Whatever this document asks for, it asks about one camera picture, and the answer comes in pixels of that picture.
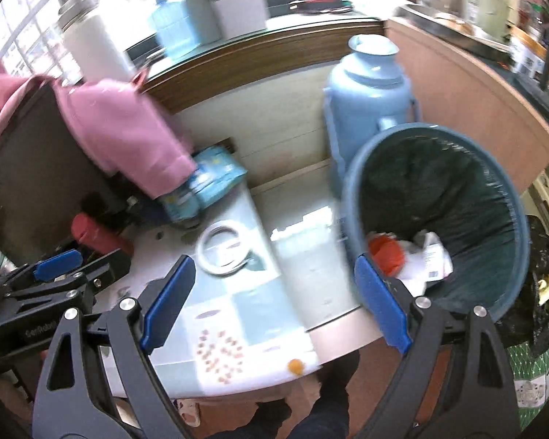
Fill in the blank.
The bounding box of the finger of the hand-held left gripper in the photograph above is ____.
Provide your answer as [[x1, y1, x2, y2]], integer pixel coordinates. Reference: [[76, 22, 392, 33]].
[[0, 249, 84, 296], [4, 249, 133, 312]]

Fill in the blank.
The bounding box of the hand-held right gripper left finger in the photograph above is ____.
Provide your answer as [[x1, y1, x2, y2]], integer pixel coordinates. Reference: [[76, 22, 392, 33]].
[[33, 255, 197, 439]]

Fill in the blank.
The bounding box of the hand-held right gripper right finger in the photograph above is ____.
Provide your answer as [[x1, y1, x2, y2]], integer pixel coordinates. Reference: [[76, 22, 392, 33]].
[[353, 254, 523, 439]]

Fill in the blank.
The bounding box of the white tissue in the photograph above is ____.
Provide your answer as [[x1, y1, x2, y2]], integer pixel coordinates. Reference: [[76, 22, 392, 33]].
[[396, 231, 453, 296]]

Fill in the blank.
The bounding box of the orange fruit net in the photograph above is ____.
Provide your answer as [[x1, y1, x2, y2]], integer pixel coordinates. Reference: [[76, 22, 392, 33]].
[[367, 233, 406, 277]]

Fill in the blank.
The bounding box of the small white box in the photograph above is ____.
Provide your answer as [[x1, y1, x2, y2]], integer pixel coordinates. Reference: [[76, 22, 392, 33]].
[[421, 242, 453, 279]]

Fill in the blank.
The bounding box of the blue trash bin black liner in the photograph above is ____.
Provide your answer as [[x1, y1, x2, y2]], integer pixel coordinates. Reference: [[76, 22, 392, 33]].
[[341, 123, 531, 325]]

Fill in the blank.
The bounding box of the red thermos bottle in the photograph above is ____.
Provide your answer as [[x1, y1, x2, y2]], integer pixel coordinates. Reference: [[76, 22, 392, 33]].
[[71, 213, 133, 257]]

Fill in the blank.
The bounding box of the round mirror grey rim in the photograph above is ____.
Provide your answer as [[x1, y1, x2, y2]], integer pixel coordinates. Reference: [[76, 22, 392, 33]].
[[197, 222, 252, 277]]

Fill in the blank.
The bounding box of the person's right shoe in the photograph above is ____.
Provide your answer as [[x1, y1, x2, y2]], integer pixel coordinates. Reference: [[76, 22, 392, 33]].
[[317, 352, 362, 439]]

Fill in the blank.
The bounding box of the blue wet wipes pack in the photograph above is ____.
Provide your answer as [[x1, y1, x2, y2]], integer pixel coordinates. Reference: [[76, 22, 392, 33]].
[[160, 144, 248, 222]]

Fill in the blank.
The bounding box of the pink cloth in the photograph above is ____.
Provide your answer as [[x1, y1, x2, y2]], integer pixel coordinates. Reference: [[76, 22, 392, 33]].
[[0, 37, 197, 199]]

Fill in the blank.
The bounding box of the black plastic bag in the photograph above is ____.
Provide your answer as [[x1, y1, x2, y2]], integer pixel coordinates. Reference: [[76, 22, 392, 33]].
[[498, 215, 549, 350]]

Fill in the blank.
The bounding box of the green patterned cloth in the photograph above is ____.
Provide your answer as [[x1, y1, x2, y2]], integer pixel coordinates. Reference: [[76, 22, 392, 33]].
[[505, 336, 549, 417]]

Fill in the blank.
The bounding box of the large blue thermos jug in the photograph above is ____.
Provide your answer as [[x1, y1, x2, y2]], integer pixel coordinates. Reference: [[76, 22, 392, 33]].
[[322, 34, 422, 197]]

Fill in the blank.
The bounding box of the white thermos grey lid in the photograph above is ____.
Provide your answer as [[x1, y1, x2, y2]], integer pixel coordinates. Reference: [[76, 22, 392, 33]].
[[57, 0, 135, 85]]

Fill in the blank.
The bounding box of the wooden cabinet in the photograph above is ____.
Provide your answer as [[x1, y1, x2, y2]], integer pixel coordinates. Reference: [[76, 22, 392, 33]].
[[386, 4, 549, 193]]

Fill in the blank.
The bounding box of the blue ribbed bottle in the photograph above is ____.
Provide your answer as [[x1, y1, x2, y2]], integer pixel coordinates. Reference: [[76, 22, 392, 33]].
[[149, 0, 197, 60]]

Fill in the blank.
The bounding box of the wooden window sill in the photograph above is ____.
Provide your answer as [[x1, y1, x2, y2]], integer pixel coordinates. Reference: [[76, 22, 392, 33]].
[[142, 18, 387, 115]]

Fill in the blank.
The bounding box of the pale tumbler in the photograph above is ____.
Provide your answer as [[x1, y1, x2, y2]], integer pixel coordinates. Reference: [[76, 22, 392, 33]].
[[178, 0, 223, 42]]

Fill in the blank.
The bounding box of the metal tray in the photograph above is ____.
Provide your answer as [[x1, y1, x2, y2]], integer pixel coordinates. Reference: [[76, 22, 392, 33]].
[[403, 4, 513, 53]]

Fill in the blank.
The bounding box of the white tin box dark lid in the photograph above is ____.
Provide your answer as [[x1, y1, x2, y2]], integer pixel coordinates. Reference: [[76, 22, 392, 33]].
[[210, 0, 268, 40]]

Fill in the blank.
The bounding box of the pale green appliance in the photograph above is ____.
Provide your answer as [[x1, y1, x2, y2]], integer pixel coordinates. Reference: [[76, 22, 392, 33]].
[[467, 0, 518, 37]]

